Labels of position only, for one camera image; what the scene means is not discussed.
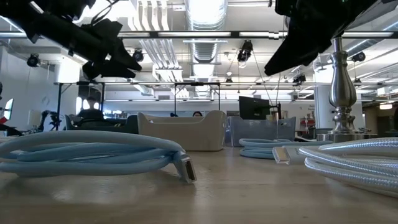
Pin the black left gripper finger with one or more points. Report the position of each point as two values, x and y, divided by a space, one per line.
102 71
126 60

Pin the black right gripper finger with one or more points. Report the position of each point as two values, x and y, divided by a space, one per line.
295 53

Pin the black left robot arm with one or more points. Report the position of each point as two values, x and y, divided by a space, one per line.
46 25

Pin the black background robot arm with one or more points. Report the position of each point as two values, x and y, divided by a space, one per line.
43 119

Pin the black ceiling spotlight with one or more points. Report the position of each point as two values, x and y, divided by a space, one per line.
138 55
32 60
359 56
245 51
300 79

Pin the person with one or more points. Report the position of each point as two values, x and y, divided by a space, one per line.
90 113
197 114

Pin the dark green plastic bin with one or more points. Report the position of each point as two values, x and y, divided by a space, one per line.
132 124

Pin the silver lamp with white shade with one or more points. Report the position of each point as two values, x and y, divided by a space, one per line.
342 93

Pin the black background monitor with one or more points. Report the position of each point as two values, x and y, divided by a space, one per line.
253 107

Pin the clear plastic bin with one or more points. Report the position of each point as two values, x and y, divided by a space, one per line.
261 129

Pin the beige plastic bin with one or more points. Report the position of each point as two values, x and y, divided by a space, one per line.
186 133

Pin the tilted bright background screen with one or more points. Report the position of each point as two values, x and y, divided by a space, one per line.
8 109

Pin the black aluminium rig frame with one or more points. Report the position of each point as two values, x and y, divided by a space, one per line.
236 34

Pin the black background table frame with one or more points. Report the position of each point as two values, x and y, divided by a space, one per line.
199 83

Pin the silver ventilation duct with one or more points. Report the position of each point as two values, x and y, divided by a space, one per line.
205 49

